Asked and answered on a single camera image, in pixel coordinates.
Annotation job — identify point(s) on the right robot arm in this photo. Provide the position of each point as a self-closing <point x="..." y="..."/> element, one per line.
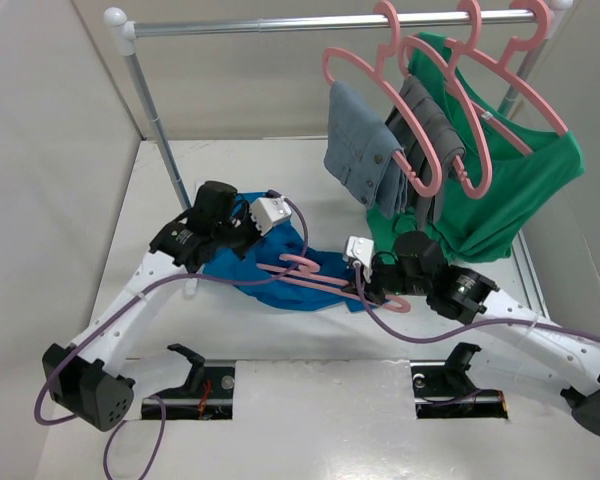
<point x="529" y="355"/>

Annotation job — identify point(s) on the light blue denim jeans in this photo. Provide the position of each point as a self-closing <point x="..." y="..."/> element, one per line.
<point x="360" y="149"/>

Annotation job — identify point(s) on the green t shirt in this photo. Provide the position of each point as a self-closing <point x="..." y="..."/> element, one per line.
<point x="528" y="167"/>

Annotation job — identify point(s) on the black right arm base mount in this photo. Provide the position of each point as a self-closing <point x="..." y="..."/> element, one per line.
<point x="443" y="390"/>

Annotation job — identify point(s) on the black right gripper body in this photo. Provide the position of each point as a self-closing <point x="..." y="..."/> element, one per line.
<point x="389" y="279"/>

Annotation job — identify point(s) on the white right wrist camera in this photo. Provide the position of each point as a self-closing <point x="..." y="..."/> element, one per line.
<point x="361" y="250"/>

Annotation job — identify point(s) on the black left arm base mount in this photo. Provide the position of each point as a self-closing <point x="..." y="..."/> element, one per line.
<point x="207" y="393"/>

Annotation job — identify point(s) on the metal clothes rack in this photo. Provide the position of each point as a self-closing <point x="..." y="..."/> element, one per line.
<point x="126" y="33"/>

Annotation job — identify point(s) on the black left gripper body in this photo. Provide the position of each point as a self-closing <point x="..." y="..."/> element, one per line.
<point x="239" y="233"/>

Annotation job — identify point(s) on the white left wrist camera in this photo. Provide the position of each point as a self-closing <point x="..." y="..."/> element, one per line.
<point x="271" y="215"/>

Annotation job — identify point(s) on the pink hanger with grey trousers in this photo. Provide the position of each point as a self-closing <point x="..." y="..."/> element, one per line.
<point x="449" y="69"/>

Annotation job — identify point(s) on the pink hanger with jeans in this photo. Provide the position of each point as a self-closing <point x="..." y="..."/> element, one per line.
<point x="376" y="74"/>

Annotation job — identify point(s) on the pink hanger with green shirt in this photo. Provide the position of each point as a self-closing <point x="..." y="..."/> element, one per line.
<point x="543" y="18"/>

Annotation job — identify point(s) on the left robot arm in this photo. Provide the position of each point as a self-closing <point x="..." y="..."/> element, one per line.
<point x="93" y="377"/>

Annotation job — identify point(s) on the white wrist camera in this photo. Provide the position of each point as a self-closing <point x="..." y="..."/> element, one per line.
<point x="361" y="250"/>
<point x="271" y="215"/>

